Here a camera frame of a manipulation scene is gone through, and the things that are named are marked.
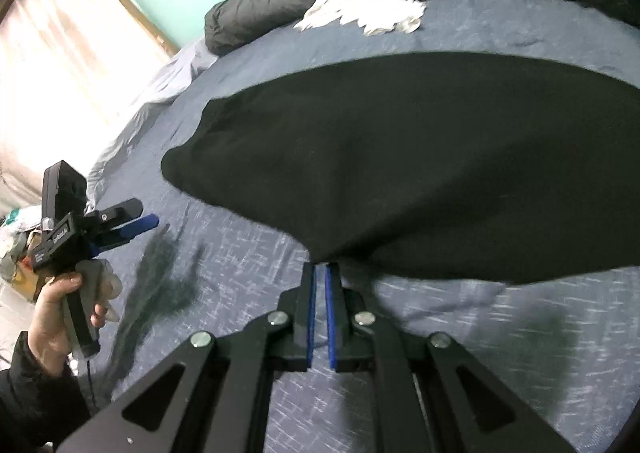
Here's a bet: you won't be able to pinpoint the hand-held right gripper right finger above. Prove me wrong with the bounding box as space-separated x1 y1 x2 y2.
325 260 578 453

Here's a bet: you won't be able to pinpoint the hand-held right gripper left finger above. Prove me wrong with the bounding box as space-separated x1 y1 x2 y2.
55 260 318 453

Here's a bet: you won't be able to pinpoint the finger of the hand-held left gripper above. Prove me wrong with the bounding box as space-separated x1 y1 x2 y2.
84 198 145 234
91 214 161 254

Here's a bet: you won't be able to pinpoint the black pants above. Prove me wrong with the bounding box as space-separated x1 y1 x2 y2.
161 50 640 286

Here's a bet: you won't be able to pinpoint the person's left hand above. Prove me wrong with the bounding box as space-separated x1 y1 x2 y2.
27 260 123 376

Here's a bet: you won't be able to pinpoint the crumpled plastic bags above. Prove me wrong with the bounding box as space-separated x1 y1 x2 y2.
0 205 46 284

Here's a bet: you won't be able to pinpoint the cardboard box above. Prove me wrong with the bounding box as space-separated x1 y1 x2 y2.
10 268 48 304

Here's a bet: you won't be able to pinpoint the light grey bed sheet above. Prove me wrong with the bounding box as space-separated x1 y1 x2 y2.
82 40 221 214

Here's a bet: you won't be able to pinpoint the pink curtain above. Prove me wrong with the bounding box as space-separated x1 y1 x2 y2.
0 0 181 206

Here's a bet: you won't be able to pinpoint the blue patterned bed cover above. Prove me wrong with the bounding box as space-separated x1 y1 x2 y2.
85 0 640 453

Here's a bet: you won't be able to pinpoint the white crumpled garment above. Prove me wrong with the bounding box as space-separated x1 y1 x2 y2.
292 0 428 36

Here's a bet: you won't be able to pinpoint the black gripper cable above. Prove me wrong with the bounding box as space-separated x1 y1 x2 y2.
85 358 98 414

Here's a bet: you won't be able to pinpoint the wooden window frame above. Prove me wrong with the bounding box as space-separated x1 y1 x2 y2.
117 0 181 56

